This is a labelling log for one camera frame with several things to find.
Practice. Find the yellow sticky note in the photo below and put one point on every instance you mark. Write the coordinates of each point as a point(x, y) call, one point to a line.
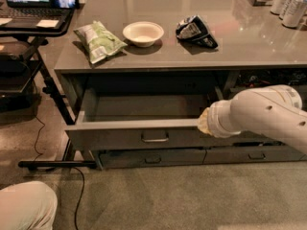
point(47, 23)

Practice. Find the grey right bottom drawer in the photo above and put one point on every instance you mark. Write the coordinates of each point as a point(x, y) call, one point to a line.
point(256, 154)

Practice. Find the grey drawer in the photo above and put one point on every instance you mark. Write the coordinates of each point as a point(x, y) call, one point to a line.
point(256, 154)
point(143, 158)
point(117, 122)

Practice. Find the black crumpled chip bag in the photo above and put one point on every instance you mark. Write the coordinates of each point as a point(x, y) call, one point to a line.
point(194, 30)

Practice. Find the grey top drawer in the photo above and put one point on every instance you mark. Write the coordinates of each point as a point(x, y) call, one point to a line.
point(117, 122)

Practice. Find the person's beige trouser leg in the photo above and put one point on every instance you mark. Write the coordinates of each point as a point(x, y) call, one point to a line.
point(28, 206)

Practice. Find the white can right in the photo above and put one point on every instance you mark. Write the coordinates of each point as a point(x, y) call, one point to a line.
point(294, 13)

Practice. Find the black smartphone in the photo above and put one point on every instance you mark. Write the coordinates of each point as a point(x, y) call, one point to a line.
point(64, 4)

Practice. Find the grey counter cabinet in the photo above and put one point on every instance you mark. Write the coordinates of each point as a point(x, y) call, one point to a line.
point(184, 82)

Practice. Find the silver top drawer handle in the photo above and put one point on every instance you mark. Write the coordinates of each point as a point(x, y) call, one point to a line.
point(155, 136)

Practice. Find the black laptop stand cart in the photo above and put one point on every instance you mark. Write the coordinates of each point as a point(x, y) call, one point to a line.
point(24, 53)

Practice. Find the padded gripper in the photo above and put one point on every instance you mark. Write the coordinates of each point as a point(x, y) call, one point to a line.
point(215, 121)

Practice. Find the green chip bag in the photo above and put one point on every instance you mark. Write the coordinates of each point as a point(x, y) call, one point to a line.
point(98, 41)

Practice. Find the white can middle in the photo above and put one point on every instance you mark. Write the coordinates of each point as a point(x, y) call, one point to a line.
point(289, 0)

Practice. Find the white paper bowl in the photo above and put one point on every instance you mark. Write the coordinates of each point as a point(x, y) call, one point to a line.
point(143, 34)

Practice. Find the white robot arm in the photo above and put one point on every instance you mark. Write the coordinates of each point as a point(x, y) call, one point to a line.
point(273, 111)

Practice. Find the black laptop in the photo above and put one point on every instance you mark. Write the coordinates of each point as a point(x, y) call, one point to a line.
point(25, 14)

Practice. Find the grey left bottom drawer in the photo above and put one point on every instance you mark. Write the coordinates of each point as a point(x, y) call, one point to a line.
point(143, 158)

